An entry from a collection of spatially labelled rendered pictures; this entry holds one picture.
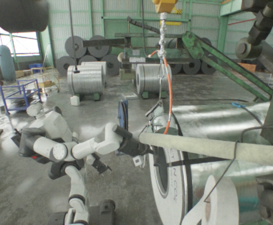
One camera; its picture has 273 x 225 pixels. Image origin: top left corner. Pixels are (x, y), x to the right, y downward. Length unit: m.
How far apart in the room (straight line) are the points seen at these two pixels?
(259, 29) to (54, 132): 1.07
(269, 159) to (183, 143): 0.16
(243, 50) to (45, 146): 0.87
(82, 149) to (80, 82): 5.40
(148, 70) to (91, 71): 2.14
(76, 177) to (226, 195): 1.11
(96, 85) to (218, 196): 5.82
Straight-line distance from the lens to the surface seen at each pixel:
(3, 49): 13.78
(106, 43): 1.76
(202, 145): 0.35
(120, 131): 0.67
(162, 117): 0.92
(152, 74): 6.09
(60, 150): 0.81
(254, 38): 0.37
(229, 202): 0.38
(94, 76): 6.00
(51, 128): 1.10
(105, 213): 1.97
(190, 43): 1.86
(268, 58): 0.40
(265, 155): 0.33
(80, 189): 1.46
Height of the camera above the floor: 1.80
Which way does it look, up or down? 22 degrees down
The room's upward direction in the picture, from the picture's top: straight up
